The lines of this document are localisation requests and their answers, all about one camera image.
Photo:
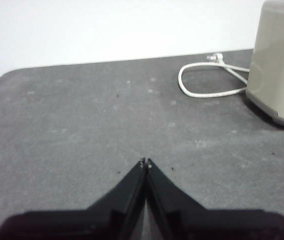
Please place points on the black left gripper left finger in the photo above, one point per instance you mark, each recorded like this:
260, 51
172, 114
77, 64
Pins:
101, 220

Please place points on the beige metal toaster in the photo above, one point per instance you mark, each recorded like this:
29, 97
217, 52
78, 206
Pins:
277, 62

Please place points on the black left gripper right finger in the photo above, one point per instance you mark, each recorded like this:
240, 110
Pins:
194, 222

